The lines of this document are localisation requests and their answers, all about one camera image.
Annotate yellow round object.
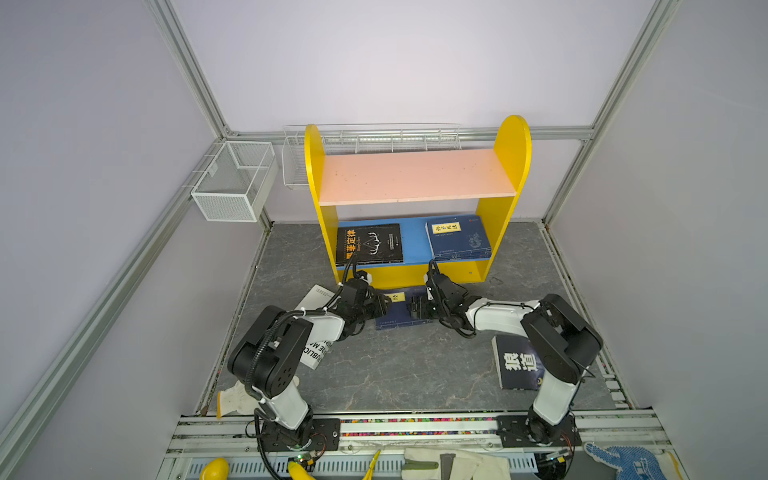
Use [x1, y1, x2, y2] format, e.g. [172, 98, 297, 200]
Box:
[199, 458, 230, 480]

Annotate white work glove left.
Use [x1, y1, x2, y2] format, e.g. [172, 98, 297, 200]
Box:
[215, 377, 301, 419]

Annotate blue book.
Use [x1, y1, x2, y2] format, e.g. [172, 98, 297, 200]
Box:
[426, 215, 492, 261]

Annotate yellow tool handle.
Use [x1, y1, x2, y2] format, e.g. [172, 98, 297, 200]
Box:
[287, 461, 315, 480]

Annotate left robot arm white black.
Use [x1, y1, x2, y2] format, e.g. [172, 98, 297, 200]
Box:
[227, 254, 391, 449]

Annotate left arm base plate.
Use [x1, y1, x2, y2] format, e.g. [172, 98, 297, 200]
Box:
[259, 417, 341, 452]

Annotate white grey glove front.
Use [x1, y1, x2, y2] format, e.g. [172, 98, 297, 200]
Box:
[401, 447, 511, 480]

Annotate dark book white characters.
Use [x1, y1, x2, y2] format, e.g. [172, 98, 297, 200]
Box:
[491, 334, 545, 391]

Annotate blue dotted glove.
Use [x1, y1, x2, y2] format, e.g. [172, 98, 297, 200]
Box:
[583, 443, 666, 480]

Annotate blue book dotted circle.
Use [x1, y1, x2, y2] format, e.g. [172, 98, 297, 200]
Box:
[375, 285, 432, 331]

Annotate white wire basket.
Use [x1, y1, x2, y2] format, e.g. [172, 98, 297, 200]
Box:
[281, 123, 462, 190]

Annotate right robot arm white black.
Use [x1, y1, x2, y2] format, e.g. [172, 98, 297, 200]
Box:
[408, 270, 603, 445]

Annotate yellow thin tool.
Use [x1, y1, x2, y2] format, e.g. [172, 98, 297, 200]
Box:
[362, 450, 381, 480]

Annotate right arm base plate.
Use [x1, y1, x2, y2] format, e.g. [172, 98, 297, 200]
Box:
[496, 413, 582, 448]

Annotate white book black lettering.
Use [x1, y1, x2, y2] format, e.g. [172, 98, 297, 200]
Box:
[296, 284, 344, 370]

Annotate white mesh box basket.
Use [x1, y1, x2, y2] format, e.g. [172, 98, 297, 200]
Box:
[192, 141, 279, 223]

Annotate black book yellow title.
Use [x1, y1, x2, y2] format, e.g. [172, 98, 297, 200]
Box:
[336, 223, 404, 267]

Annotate yellow shelf with coloured boards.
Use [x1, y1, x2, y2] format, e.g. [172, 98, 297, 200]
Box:
[304, 115, 533, 283]

